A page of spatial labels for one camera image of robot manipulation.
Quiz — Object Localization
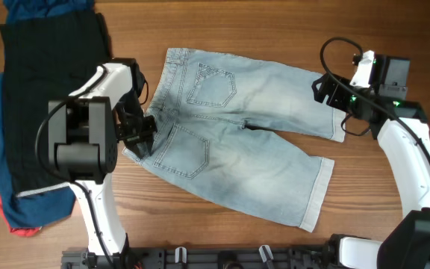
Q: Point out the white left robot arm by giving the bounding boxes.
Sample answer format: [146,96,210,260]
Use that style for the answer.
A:
[38,58,158,268]

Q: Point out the red garment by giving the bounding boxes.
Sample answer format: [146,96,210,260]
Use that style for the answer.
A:
[0,185,43,238]

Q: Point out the light blue denim shorts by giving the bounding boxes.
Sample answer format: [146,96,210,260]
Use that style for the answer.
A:
[123,48,346,232]

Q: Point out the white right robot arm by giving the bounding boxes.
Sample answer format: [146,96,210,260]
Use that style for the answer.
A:
[312,51,430,268]

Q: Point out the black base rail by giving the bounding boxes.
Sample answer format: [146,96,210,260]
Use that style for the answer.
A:
[60,245,343,269]

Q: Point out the dark blue garment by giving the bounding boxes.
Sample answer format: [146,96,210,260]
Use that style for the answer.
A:
[0,0,94,236]

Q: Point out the black garment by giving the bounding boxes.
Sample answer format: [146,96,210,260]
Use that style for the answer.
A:
[0,10,111,194]

